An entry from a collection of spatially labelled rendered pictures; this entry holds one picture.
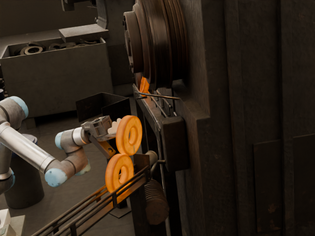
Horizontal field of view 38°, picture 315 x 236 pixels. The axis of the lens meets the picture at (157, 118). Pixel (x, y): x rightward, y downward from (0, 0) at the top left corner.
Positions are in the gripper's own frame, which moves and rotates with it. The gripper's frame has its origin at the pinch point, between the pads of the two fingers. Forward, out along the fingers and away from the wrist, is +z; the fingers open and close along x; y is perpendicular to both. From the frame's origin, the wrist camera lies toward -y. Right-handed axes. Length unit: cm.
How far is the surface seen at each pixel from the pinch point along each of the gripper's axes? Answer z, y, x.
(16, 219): -89, -34, 4
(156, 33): 10.6, 30.2, 28.9
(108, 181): -4.5, -12.6, -17.3
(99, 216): -3.3, -19.6, -29.5
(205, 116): 25.7, -5.2, 15.4
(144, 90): -58, -6, 115
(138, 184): -4.1, -22.5, -1.0
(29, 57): -211, 42, 188
